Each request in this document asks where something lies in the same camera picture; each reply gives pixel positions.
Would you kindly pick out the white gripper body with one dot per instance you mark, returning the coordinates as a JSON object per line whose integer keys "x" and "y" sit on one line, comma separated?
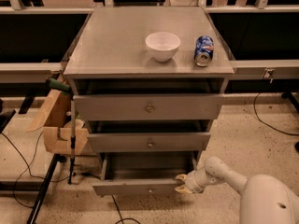
{"x": 192, "y": 182}

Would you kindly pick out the grey bottom drawer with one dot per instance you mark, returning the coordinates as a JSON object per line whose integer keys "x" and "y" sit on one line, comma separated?
{"x": 130, "y": 173}

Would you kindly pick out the grey drawer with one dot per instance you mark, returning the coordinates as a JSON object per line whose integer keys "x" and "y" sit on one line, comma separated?
{"x": 130, "y": 173}
{"x": 143, "y": 142}
{"x": 149, "y": 106}

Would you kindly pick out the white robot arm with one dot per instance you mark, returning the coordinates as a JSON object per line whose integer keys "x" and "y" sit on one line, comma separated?
{"x": 263, "y": 198}

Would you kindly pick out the grey middle drawer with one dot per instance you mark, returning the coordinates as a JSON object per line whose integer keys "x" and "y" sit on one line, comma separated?
{"x": 143, "y": 142}

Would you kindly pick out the grey three-drawer cabinet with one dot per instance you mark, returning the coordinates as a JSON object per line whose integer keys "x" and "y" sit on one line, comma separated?
{"x": 111, "y": 57}

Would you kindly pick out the grey top drawer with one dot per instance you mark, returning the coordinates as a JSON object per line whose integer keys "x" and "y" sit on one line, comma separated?
{"x": 149, "y": 106}

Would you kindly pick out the open cardboard box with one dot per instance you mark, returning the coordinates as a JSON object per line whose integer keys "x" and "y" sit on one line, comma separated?
{"x": 54, "y": 117}

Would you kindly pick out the black metal stand leg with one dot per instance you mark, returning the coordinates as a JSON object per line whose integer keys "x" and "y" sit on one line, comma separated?
{"x": 43, "y": 190}

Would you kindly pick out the blue soda can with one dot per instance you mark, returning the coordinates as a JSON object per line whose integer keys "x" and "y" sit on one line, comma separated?
{"x": 204, "y": 49}

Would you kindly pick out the white bowl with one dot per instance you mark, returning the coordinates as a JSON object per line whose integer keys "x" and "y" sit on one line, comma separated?
{"x": 162, "y": 46}

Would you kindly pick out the green-handled metal pole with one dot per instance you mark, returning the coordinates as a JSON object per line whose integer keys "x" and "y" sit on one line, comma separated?
{"x": 72, "y": 131}

